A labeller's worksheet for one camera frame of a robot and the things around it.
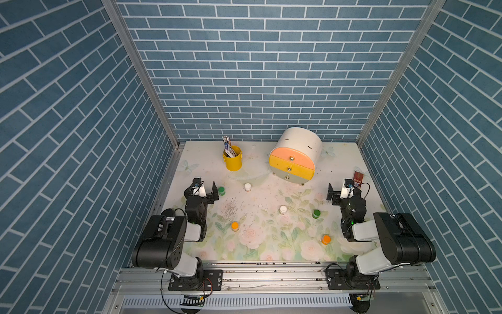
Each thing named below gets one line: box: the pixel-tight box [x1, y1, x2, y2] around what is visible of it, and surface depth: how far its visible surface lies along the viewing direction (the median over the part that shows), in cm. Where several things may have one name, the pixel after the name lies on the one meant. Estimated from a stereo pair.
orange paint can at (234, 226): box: [230, 221, 240, 232], surface depth 88 cm
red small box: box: [352, 170, 365, 188], surface depth 107 cm
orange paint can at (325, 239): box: [320, 234, 332, 246], surface depth 84 cm
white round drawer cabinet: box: [268, 126, 323, 186], surface depth 93 cm
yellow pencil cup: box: [222, 145, 243, 172], surface depth 106 cm
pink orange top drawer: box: [270, 147, 315, 171], surface depth 88 cm
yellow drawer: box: [269, 154, 316, 180], surface depth 91 cm
